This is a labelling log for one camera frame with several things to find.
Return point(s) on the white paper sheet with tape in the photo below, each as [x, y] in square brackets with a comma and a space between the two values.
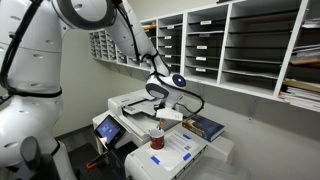
[177, 149]

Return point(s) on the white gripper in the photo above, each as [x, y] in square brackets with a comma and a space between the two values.
[169, 114]

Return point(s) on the white finisher unit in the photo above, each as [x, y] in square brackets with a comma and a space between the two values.
[214, 169]

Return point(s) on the red handled clamp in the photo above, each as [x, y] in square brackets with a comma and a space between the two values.
[95, 161]

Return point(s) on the white mail sorter shelf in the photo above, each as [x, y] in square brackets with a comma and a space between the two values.
[243, 46]

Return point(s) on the white office printer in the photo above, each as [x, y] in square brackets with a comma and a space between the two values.
[134, 111]

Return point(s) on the printer touchscreen panel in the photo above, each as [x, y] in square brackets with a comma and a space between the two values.
[109, 132]

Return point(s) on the red paper cup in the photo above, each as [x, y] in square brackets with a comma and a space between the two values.
[156, 138]

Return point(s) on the blue hardcover book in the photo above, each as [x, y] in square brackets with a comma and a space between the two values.
[204, 127]

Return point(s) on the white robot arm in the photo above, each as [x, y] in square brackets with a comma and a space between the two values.
[34, 49]

